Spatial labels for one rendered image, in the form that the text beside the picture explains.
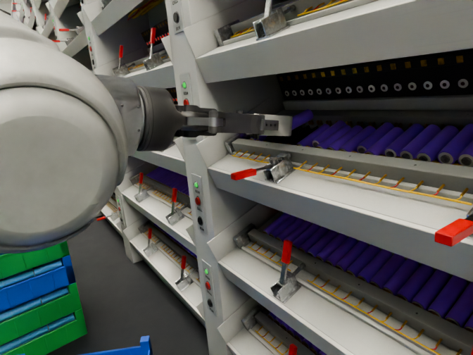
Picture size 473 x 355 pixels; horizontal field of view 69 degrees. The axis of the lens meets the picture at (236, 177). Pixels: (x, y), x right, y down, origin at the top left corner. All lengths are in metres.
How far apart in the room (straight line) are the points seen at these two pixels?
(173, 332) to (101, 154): 0.89
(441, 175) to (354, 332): 0.24
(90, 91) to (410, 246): 0.31
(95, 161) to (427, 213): 0.30
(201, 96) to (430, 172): 0.40
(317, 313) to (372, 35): 0.37
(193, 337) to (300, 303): 0.49
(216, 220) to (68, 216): 0.52
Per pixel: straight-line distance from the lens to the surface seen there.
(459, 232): 0.28
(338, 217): 0.42
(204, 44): 0.64
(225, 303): 0.76
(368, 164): 0.42
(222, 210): 0.67
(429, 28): 0.34
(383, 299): 0.51
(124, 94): 0.38
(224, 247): 0.70
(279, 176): 0.49
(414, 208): 0.38
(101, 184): 0.17
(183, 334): 1.01
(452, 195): 0.38
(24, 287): 1.01
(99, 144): 0.16
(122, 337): 1.06
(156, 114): 0.39
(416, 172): 0.39
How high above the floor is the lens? 0.62
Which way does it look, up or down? 14 degrees down
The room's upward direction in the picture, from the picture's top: 5 degrees counter-clockwise
